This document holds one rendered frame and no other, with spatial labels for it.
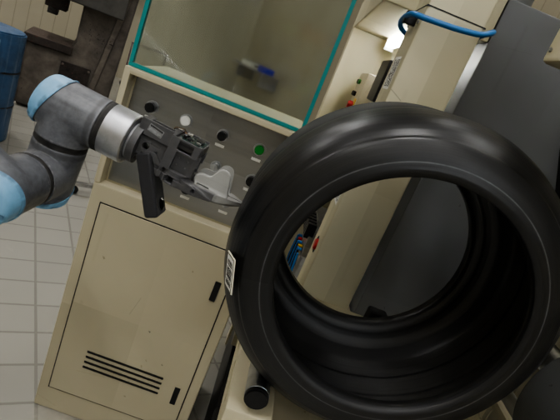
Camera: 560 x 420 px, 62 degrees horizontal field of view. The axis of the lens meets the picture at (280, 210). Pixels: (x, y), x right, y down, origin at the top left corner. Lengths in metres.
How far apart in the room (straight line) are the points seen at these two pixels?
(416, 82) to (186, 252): 0.87
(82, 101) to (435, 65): 0.70
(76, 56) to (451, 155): 5.11
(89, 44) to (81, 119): 4.76
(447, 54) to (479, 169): 0.43
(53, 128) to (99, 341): 1.07
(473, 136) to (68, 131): 0.63
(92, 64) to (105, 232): 4.12
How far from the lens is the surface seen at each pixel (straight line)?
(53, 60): 5.62
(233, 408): 0.91
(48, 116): 0.85
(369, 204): 1.10
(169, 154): 0.79
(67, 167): 0.87
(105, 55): 5.56
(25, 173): 0.79
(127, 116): 0.82
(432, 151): 0.70
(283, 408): 1.05
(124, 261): 1.61
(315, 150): 0.70
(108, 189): 1.55
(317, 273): 1.16
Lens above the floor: 1.45
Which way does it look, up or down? 17 degrees down
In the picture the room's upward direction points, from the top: 22 degrees clockwise
